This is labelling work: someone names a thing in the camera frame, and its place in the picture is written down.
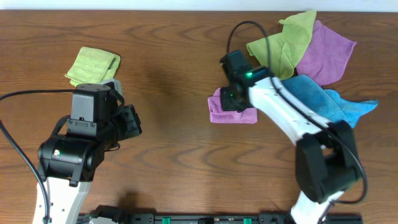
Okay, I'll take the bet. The crumpled green cloth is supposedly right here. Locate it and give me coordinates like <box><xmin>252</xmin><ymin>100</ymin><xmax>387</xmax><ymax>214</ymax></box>
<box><xmin>246</xmin><ymin>11</ymin><xmax>317</xmax><ymax>80</ymax></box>

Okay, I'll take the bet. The blue cloth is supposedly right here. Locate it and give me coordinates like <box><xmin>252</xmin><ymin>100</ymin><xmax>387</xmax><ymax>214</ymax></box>
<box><xmin>281</xmin><ymin>75</ymin><xmax>378</xmax><ymax>128</ymax></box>

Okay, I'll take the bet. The purple cloth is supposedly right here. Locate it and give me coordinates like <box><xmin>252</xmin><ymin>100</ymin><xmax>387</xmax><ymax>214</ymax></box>
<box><xmin>296</xmin><ymin>20</ymin><xmax>356</xmax><ymax>86</ymax></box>
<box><xmin>208</xmin><ymin>88</ymin><xmax>258</xmax><ymax>124</ymax></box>

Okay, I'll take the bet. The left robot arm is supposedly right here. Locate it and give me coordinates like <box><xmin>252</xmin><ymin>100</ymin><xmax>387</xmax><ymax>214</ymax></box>
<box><xmin>33</xmin><ymin>80</ymin><xmax>142</xmax><ymax>223</ymax></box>

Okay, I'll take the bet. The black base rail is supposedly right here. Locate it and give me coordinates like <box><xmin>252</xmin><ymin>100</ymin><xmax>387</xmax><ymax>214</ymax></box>
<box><xmin>76</xmin><ymin>205</ymin><xmax>364</xmax><ymax>224</ymax></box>

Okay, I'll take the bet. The purple cloth under pile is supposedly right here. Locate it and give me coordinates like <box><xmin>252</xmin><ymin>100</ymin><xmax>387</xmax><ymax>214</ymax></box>
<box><xmin>296</xmin><ymin>20</ymin><xmax>356</xmax><ymax>86</ymax></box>

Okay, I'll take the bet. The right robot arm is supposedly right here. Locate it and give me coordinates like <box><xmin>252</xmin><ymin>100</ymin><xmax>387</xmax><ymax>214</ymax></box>
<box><xmin>221</xmin><ymin>65</ymin><xmax>367</xmax><ymax>223</ymax></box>

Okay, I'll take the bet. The folded green cloth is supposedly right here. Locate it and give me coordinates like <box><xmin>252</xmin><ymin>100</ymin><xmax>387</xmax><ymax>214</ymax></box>
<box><xmin>65</xmin><ymin>47</ymin><xmax>121</xmax><ymax>86</ymax></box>

